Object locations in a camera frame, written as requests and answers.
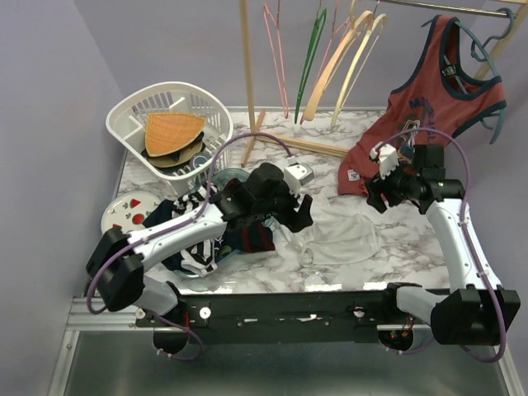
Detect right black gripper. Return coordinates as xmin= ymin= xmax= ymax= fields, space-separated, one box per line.
xmin=363 ymin=157 xmax=419 ymax=215

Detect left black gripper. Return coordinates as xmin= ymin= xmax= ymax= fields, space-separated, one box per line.
xmin=254 ymin=178 xmax=314 ymax=233

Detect white tank top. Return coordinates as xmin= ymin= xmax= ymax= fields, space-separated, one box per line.
xmin=280 ymin=195 xmax=381 ymax=266

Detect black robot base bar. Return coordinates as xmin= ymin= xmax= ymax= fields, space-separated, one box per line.
xmin=135 ymin=290 xmax=426 ymax=346

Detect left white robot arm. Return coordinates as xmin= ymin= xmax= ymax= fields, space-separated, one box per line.
xmin=86 ymin=163 xmax=314 ymax=326

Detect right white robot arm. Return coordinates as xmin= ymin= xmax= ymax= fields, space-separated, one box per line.
xmin=366 ymin=143 xmax=521 ymax=347

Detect tan wooden hanger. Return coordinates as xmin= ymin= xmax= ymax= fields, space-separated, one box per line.
xmin=300 ymin=1 xmax=374 ymax=124

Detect cream wooden hanger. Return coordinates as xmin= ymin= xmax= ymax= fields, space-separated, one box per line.
xmin=331 ymin=13 xmax=388 ymax=127

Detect red graphic tank top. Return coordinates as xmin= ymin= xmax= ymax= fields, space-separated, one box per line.
xmin=337 ymin=16 xmax=507 ymax=196

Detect blue plastic hanger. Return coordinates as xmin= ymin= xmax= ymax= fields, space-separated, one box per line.
xmin=451 ymin=7 xmax=516 ymax=144

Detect green plastic hanger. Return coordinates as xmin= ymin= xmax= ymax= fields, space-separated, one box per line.
xmin=294 ymin=2 xmax=327 ymax=123

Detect clear blue plastic bin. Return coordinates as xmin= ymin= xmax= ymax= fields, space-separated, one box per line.
xmin=173 ymin=168 xmax=273 ymax=278

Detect wooden clothes rack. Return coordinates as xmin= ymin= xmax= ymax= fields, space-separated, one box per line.
xmin=238 ymin=1 xmax=527 ymax=167

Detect pile of dark clothes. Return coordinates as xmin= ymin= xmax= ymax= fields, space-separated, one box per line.
xmin=143 ymin=184 xmax=276 ymax=277

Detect dark hats in basket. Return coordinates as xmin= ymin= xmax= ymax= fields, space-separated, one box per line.
xmin=141 ymin=132 xmax=205 ymax=169

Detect white plastic laundry basket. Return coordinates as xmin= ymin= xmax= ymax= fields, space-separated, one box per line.
xmin=106 ymin=82 xmax=233 ymax=185

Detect watermelon pattern plate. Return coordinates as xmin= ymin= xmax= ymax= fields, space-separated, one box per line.
xmin=100 ymin=191 xmax=161 ymax=235

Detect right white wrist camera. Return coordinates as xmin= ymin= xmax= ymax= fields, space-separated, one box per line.
xmin=369 ymin=142 xmax=399 ymax=180

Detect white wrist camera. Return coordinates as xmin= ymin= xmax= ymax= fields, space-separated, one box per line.
xmin=369 ymin=142 xmax=399 ymax=180
xmin=283 ymin=163 xmax=314 ymax=196

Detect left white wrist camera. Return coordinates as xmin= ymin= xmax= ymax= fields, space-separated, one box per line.
xmin=283 ymin=163 xmax=314 ymax=196

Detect pink wire hanger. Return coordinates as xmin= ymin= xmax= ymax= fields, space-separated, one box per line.
xmin=262 ymin=0 xmax=290 ymax=119
xmin=299 ymin=0 xmax=351 ymax=125

